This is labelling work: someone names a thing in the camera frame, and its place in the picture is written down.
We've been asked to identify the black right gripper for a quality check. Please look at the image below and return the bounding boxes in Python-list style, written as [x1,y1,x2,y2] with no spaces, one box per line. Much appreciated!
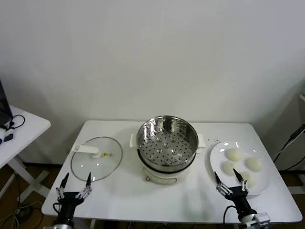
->
[213,168,257,217]

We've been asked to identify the white steamed baozi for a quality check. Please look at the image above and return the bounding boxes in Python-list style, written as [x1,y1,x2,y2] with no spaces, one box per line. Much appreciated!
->
[222,161,237,177]
[225,148,244,162]
[245,157,264,172]
[239,171,257,189]

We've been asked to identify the black floor cable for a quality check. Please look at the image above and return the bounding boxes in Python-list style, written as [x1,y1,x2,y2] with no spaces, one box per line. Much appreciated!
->
[13,171,43,229]

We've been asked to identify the black laptop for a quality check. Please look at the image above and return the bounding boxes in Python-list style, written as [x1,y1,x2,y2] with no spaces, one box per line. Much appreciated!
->
[0,80,13,126]

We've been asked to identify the stainless steel steamer pot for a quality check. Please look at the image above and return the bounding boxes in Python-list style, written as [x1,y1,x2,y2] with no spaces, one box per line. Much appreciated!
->
[138,149,196,186]

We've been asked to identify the white side table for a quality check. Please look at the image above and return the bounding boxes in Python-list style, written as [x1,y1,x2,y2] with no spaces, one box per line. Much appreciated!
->
[0,104,51,203]

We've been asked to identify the black looped cable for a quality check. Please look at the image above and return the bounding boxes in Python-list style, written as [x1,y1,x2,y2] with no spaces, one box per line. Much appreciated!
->
[10,114,26,129]

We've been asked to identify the stainless steel steamer basket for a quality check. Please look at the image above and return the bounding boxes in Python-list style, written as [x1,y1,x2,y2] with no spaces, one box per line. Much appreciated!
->
[129,115,206,170]

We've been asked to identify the white floor cable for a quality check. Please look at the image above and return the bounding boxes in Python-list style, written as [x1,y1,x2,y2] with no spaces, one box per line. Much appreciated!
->
[0,200,42,224]

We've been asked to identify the white round plate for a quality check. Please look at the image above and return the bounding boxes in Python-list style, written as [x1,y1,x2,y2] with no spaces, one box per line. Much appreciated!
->
[209,141,272,196]

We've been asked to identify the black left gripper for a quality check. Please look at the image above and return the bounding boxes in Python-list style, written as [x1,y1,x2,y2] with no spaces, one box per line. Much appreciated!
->
[56,172,93,221]

